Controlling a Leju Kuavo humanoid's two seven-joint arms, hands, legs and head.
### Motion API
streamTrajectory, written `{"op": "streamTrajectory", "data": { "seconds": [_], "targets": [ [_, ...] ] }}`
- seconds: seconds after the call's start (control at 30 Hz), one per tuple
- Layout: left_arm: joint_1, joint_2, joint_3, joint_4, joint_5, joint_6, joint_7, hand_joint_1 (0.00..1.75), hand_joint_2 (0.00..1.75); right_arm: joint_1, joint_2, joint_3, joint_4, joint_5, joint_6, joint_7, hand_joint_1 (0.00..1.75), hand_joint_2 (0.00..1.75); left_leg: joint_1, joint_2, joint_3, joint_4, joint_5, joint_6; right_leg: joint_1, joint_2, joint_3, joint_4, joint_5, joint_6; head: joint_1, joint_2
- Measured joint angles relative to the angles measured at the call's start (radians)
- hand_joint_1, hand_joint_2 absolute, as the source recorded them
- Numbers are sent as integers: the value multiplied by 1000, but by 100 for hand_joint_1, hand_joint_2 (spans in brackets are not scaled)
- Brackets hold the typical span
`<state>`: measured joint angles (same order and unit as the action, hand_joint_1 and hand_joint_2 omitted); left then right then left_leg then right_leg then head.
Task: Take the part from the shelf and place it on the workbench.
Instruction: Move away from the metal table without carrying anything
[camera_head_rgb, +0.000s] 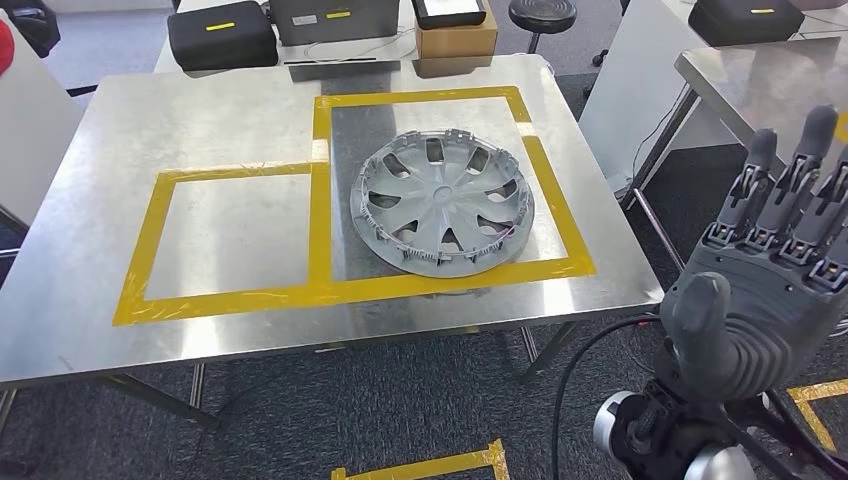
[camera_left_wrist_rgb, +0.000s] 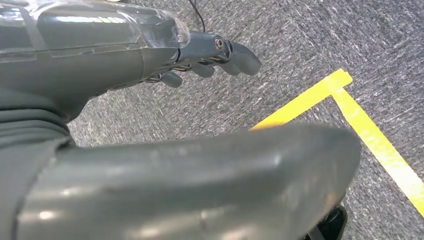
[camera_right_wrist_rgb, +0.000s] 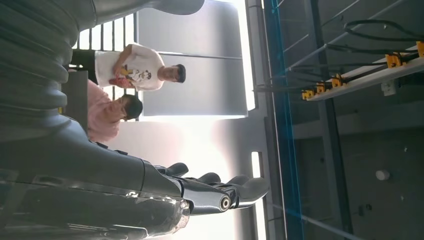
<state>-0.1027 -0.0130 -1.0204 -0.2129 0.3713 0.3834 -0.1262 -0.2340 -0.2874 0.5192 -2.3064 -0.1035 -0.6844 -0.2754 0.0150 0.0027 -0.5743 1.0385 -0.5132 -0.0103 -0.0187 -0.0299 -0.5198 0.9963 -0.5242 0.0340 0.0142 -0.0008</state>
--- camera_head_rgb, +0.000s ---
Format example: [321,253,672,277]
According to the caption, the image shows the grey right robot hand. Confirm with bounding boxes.
[659,104,848,404]

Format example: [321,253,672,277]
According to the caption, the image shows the silver plastic wheel hubcap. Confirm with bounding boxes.
[349,129,537,280]

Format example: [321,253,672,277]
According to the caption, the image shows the steel workbench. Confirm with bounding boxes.
[0,54,666,432]

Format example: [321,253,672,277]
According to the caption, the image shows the black case yellow label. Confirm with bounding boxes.
[688,0,805,48]
[166,0,280,73]

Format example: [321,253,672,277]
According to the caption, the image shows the black round stool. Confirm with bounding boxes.
[508,0,578,54]

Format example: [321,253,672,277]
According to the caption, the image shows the cardboard box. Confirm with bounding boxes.
[415,3,499,61]

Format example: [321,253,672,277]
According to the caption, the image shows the black tablet device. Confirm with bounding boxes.
[410,0,488,31]

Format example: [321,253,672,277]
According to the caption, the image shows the grey case yellow label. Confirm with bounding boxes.
[270,0,401,46]

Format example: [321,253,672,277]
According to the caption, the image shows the white desk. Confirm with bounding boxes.
[0,9,86,227]

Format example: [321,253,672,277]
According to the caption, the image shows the black bag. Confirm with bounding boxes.
[0,0,61,58]

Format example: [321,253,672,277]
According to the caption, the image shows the red round object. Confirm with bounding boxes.
[0,19,16,77]

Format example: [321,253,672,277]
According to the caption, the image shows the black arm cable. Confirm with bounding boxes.
[551,315,664,480]

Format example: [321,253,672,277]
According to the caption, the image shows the thin white desk cable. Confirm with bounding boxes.
[301,26,417,66]

